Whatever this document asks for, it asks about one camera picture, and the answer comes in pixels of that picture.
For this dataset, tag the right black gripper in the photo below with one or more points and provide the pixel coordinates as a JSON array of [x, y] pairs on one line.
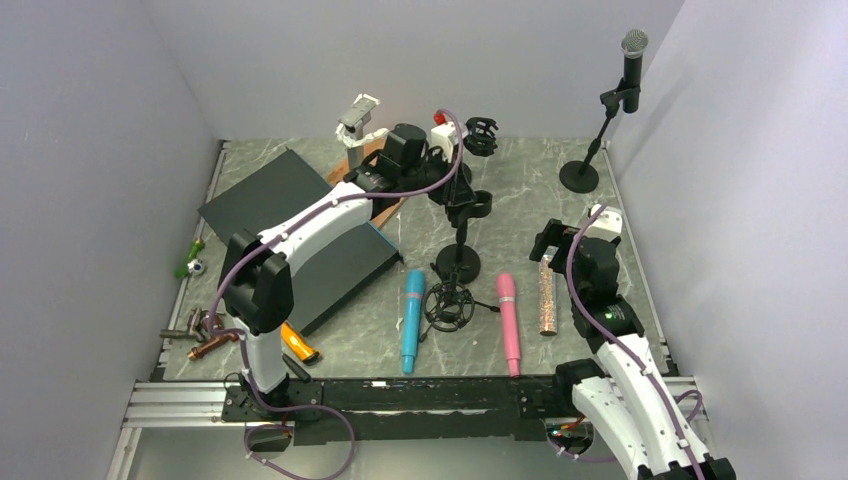
[[556, 234]]

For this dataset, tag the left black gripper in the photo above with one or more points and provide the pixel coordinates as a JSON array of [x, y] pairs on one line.
[[457, 193]]

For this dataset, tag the glitter microphone silver grille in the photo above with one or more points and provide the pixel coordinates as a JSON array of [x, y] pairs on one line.
[[548, 309]]

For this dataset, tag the round-base stand with shock mount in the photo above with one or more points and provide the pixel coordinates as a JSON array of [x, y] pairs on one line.
[[478, 137]]

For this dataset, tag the round-base stand black mic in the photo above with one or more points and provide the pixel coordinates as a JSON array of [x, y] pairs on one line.
[[581, 177]]

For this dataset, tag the pink microphone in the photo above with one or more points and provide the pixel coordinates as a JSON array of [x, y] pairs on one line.
[[506, 292]]

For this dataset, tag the round-base stand glitter mic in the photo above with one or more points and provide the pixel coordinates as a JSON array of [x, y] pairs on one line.
[[459, 262]]

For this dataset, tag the blue microphone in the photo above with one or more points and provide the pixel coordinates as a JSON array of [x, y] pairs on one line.
[[415, 289]]

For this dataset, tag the black tripod shock-mount stand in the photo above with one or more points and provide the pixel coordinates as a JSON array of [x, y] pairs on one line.
[[449, 305]]

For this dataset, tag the dark grey rack unit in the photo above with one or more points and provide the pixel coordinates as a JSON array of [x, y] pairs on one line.
[[332, 277]]

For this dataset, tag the black microphone silver grille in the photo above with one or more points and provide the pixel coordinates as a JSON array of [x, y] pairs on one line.
[[633, 46]]

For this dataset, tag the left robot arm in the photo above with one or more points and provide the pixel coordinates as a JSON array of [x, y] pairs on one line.
[[256, 285]]

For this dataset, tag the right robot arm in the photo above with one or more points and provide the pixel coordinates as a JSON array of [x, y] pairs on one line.
[[619, 390]]

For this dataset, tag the wooden board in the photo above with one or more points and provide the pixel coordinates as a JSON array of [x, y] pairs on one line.
[[341, 171]]

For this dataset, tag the orange utility knife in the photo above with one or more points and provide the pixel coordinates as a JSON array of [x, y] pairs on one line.
[[298, 345]]

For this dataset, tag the small black hammer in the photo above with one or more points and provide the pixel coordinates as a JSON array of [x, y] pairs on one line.
[[297, 369]]

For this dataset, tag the green valve fitting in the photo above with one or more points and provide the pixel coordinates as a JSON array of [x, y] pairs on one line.
[[192, 265]]

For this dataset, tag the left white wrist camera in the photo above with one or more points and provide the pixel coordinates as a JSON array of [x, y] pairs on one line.
[[447, 135]]

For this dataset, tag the silver white bracket stand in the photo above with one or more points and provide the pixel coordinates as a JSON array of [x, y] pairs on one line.
[[350, 130]]

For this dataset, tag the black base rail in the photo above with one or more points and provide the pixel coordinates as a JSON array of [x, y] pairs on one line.
[[409, 408]]

